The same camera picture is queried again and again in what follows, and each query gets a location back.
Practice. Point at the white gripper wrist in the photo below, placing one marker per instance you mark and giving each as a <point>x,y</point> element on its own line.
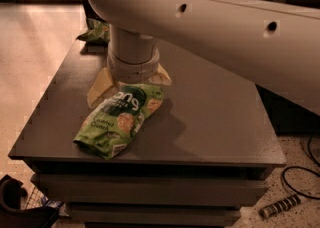
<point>133,69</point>

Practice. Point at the green rice chip bag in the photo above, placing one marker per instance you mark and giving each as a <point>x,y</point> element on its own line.
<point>110,128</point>

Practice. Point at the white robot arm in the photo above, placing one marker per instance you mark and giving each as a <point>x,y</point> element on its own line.
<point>276,46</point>

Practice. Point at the green snack bag at back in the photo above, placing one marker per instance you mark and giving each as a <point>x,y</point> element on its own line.
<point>97,33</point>

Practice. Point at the grey cabinet with drawers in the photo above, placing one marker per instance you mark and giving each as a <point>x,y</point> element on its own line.
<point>201,157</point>

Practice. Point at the dark bin on floor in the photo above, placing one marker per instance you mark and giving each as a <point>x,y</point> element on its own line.
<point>12,215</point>

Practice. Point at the black white power strip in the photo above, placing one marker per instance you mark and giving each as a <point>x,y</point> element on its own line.
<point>280,206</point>

